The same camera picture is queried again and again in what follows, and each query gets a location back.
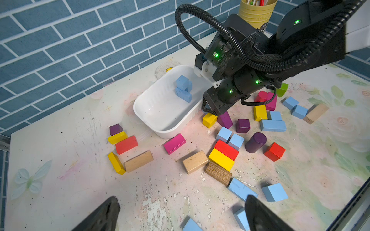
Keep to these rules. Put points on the purple cube block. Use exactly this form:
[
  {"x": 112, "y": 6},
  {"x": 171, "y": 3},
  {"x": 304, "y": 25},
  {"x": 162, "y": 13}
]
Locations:
[{"x": 115, "y": 129}]

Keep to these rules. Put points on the yellow pen cup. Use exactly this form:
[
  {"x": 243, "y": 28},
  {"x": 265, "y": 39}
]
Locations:
[{"x": 257, "y": 13}]

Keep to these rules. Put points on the magenta rectangular block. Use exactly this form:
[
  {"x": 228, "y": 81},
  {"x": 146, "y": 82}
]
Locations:
[{"x": 175, "y": 143}]

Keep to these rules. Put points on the short yellow block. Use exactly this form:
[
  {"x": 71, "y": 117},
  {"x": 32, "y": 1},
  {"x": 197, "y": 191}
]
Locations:
[{"x": 117, "y": 138}]

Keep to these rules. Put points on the natural wood plank block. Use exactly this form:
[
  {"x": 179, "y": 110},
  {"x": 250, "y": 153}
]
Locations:
[{"x": 138, "y": 161}]

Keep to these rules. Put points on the red cube block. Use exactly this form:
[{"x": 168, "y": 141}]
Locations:
[{"x": 274, "y": 152}]

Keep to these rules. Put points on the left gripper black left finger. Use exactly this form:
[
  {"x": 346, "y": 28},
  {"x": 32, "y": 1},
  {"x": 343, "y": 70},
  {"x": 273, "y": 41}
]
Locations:
[{"x": 104, "y": 218}]

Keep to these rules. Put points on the blue long block bottom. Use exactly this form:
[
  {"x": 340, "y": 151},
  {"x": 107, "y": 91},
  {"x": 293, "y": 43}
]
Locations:
[{"x": 240, "y": 190}]

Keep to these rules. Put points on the white tape roll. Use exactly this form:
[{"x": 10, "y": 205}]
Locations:
[{"x": 164, "y": 68}]

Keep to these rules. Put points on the red rectangular block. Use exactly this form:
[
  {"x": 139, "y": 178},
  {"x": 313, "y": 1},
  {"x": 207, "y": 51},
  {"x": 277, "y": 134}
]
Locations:
[{"x": 126, "y": 145}]

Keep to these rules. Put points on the blue cube bottom left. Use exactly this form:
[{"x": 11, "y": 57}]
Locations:
[{"x": 241, "y": 218}]

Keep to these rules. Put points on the white plastic tub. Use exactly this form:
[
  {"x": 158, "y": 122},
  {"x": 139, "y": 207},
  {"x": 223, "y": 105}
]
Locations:
[{"x": 164, "y": 112}]

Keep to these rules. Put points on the blue cube bottom right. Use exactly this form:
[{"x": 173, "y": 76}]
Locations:
[{"x": 274, "y": 192}]

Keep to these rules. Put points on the dark wood block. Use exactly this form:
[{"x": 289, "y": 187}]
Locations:
[{"x": 218, "y": 173}]

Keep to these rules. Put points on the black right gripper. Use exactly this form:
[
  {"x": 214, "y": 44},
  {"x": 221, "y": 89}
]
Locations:
[{"x": 233, "y": 80}]

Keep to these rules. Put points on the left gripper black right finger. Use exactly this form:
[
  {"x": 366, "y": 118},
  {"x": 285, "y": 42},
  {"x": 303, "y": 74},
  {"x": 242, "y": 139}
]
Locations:
[{"x": 261, "y": 218}]

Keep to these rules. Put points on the light wood square block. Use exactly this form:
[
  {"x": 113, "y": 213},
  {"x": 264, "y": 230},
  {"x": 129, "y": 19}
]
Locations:
[{"x": 195, "y": 162}]

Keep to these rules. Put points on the purple cylinder block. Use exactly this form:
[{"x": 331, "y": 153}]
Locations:
[{"x": 257, "y": 141}]

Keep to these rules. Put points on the long yellow block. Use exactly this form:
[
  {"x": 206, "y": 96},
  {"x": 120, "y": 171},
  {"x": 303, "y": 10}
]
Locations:
[{"x": 116, "y": 163}]

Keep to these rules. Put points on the blue cube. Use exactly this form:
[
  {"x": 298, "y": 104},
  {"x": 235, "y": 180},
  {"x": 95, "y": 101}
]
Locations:
[
  {"x": 274, "y": 192},
  {"x": 241, "y": 218}
]

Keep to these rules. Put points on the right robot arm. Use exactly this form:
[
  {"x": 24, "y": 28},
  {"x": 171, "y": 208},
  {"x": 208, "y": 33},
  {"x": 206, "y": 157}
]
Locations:
[{"x": 312, "y": 34}]

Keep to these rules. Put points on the light blue block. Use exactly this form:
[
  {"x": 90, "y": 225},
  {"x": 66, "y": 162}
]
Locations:
[{"x": 183, "y": 88}]

